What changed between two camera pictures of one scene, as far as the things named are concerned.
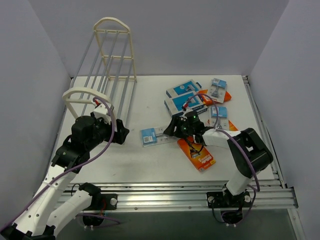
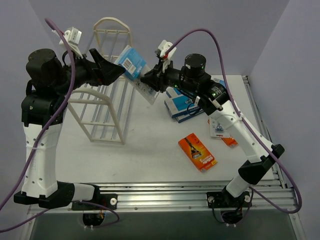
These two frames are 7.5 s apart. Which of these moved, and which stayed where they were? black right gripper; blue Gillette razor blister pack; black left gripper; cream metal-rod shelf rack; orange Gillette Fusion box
Moved: black right gripper; blue Gillette razor blister pack; black left gripper
Stayed: cream metal-rod shelf rack; orange Gillette Fusion box
